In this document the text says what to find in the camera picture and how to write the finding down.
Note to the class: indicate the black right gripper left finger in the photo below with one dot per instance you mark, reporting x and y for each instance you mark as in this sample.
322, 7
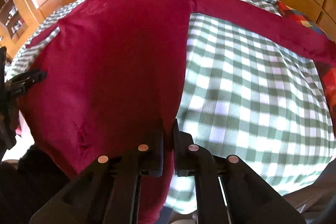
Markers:
108, 191

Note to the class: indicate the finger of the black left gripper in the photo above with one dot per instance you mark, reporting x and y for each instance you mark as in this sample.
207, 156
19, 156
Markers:
20, 84

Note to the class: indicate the crimson red long-sleeve garment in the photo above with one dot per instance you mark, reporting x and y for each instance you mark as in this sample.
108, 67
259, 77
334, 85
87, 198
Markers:
213, 106

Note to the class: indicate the green white checkered bedsheet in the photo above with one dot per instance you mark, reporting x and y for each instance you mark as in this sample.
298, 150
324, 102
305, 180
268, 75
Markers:
241, 80

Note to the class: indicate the wooden shelf with items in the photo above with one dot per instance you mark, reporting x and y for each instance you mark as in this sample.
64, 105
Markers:
12, 21

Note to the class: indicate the multicolour checkered pillow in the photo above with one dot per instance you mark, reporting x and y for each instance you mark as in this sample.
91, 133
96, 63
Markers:
326, 72

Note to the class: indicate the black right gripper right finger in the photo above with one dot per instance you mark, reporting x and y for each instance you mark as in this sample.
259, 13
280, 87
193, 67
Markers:
227, 189

